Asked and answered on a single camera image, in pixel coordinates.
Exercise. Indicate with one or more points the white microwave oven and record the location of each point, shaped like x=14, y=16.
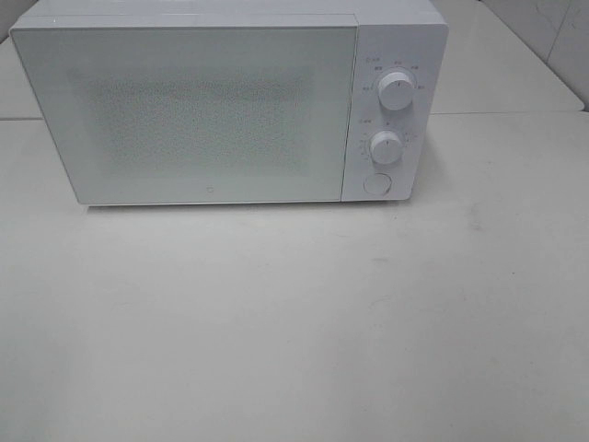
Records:
x=407, y=35

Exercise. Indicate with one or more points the round white door button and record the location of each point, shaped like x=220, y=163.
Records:
x=378, y=184

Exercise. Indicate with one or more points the white timer knob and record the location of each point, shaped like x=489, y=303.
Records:
x=386, y=147

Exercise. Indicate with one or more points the white microwave door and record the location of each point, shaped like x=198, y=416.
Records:
x=201, y=109

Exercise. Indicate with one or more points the upper white power knob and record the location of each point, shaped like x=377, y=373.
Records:
x=395, y=89

